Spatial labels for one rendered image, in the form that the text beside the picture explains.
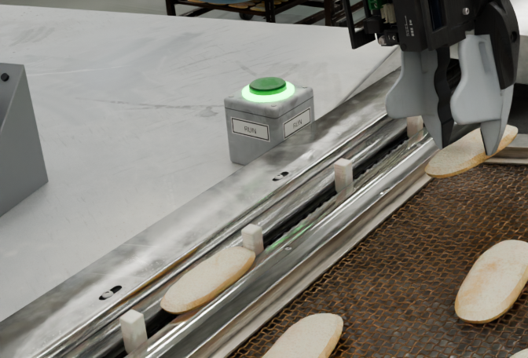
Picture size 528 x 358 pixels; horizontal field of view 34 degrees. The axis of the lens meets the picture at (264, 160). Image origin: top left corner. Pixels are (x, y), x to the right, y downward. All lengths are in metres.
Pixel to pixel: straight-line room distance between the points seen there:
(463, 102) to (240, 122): 0.36
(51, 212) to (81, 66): 0.45
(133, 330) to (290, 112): 0.35
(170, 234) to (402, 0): 0.29
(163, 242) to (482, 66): 0.29
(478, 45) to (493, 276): 0.16
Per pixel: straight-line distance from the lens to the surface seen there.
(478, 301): 0.54
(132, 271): 0.70
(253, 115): 0.90
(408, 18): 0.58
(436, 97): 0.67
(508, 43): 0.62
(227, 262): 0.70
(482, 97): 0.63
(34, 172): 0.95
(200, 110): 1.10
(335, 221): 0.75
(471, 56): 0.62
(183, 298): 0.67
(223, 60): 1.27
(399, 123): 0.95
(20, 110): 0.92
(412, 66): 0.66
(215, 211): 0.77
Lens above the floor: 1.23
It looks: 26 degrees down
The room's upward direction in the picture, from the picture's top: 5 degrees counter-clockwise
